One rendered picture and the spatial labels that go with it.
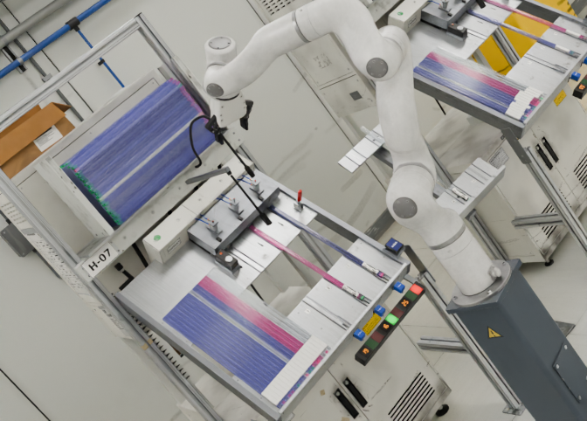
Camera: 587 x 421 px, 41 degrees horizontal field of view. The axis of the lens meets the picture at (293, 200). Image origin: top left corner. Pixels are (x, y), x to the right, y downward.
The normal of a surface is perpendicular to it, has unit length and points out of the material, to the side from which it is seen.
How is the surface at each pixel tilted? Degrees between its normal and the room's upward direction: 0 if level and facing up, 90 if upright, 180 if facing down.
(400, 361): 90
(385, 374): 90
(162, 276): 45
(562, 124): 90
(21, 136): 81
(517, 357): 90
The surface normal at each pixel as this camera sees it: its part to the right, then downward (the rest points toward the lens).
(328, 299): -0.07, -0.61
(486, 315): -0.51, 0.60
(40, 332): 0.50, -0.11
